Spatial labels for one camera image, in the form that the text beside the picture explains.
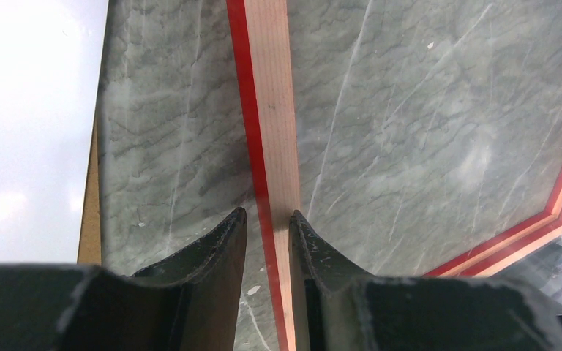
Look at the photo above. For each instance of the orange wooden picture frame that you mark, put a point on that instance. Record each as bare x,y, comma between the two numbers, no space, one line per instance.
417,137

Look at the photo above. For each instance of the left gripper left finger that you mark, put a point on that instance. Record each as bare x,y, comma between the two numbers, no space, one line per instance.
187,301

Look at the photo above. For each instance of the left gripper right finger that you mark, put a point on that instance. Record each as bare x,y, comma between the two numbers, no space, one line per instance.
337,305

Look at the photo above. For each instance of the brown backing board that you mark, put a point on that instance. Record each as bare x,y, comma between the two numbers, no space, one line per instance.
90,247

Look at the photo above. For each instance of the white photo sheet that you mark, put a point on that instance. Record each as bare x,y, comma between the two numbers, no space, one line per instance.
50,59

